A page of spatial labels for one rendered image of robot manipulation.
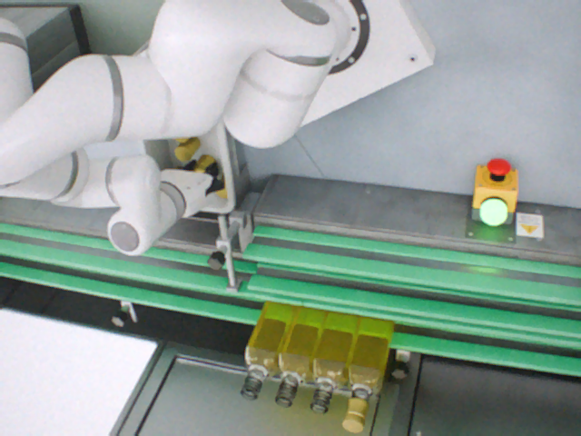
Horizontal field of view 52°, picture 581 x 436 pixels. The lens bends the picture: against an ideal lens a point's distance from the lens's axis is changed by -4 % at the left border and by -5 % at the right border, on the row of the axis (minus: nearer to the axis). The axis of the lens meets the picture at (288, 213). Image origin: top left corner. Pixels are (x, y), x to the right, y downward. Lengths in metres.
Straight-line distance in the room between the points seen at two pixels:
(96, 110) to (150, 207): 0.37
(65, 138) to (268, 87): 0.22
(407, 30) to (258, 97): 0.34
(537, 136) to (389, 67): 0.28
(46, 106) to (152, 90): 0.10
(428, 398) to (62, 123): 0.87
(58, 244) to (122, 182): 0.45
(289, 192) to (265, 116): 0.48
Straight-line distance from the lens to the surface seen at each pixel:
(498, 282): 1.02
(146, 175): 0.92
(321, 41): 0.66
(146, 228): 0.95
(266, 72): 0.66
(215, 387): 1.21
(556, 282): 1.05
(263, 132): 0.70
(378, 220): 1.08
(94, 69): 0.60
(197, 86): 0.61
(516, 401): 1.25
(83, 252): 1.31
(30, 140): 0.58
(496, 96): 1.05
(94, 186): 0.95
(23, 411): 1.30
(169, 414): 1.20
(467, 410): 1.22
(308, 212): 1.10
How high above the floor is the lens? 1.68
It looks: 47 degrees down
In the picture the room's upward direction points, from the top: 156 degrees counter-clockwise
